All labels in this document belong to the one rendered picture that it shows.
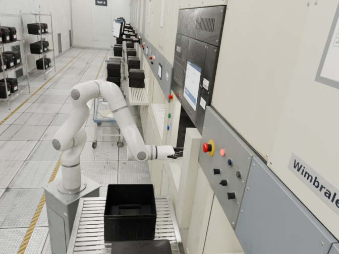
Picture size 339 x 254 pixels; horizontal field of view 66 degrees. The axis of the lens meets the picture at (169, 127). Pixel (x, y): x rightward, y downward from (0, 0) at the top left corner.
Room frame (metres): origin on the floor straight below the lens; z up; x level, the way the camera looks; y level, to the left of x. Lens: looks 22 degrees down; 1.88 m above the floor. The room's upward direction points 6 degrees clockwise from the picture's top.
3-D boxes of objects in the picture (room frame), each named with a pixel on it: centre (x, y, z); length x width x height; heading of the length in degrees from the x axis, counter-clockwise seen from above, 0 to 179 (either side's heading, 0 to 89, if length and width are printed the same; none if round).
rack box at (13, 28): (5.53, 3.50, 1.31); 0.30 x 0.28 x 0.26; 15
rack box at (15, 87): (5.19, 3.41, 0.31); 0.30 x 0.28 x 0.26; 10
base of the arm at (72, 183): (1.48, 0.63, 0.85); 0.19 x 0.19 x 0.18
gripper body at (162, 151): (1.30, 0.02, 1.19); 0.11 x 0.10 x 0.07; 104
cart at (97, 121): (3.92, 0.98, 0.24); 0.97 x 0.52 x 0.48; 14
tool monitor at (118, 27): (4.75, 0.89, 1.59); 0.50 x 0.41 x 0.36; 101
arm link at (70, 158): (1.51, 0.62, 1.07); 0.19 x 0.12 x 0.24; 156
